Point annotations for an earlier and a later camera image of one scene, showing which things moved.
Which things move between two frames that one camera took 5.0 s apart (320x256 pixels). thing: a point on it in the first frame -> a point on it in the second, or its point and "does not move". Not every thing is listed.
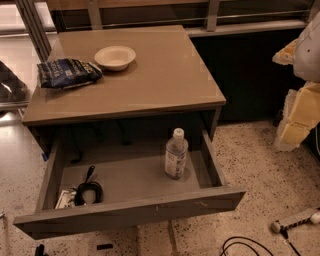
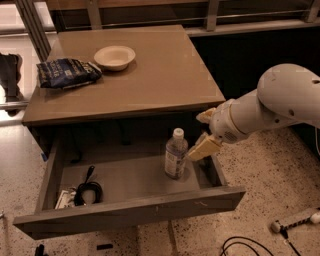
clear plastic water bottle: [176, 155] does not move
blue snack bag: [66, 72] does not move
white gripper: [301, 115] -> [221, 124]
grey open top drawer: [134, 185] does not move
